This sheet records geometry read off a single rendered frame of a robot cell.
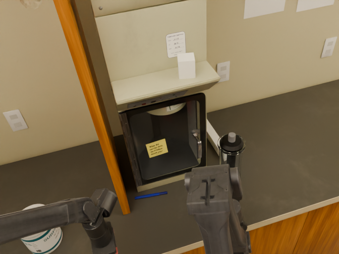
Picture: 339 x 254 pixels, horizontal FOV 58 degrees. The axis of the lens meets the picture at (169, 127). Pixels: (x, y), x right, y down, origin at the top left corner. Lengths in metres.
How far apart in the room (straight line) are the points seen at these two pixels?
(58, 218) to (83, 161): 0.79
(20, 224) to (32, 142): 0.97
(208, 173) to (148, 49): 0.47
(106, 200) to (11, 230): 0.28
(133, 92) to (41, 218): 0.41
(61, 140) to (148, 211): 0.63
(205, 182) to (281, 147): 0.99
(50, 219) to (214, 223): 0.39
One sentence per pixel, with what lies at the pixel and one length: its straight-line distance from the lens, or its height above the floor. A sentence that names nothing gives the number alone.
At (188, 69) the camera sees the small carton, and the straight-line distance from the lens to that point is 0.92.
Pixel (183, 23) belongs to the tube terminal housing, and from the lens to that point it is 0.94.
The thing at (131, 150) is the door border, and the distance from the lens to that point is 1.15.
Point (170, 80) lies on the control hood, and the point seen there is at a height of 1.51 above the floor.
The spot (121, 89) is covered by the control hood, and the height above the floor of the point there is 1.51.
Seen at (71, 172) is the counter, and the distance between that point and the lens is 1.53.
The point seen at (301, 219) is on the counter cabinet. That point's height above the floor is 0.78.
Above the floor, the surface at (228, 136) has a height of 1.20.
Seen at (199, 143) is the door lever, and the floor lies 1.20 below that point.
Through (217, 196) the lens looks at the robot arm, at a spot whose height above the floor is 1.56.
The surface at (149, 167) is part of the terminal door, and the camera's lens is 1.24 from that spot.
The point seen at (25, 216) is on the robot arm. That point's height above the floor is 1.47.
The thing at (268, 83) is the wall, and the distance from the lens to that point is 1.83.
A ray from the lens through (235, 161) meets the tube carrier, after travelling 1.22.
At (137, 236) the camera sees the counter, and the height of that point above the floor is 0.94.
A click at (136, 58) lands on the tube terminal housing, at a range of 0.95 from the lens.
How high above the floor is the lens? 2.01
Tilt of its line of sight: 41 degrees down
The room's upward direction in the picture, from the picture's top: 6 degrees counter-clockwise
